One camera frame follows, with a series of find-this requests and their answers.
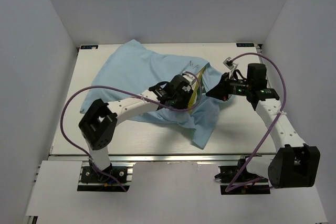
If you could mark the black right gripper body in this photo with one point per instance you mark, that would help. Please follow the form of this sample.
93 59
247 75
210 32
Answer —
229 87

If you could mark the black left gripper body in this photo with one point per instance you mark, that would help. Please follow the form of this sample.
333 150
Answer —
180 100

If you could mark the cream quilted pillow yellow edge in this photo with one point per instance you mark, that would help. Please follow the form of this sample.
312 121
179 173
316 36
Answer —
197 91

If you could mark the light blue pillowcase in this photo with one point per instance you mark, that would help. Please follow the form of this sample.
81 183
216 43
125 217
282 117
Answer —
134 68

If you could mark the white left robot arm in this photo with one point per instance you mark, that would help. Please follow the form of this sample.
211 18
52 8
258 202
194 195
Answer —
101 119

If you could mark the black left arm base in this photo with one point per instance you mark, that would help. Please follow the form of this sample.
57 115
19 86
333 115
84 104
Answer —
92 181

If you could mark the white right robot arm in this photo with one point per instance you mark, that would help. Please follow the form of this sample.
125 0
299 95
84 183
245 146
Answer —
295 163

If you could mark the blue sticker right corner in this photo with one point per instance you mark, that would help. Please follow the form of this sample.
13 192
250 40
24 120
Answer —
244 44

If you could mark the blue sticker corner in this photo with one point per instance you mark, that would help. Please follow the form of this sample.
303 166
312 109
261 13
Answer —
244 44
88 47

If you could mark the blue sticker left corner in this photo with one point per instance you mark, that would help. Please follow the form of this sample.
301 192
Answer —
88 47

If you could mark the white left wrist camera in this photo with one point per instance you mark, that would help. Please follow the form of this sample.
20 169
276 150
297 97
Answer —
190 78

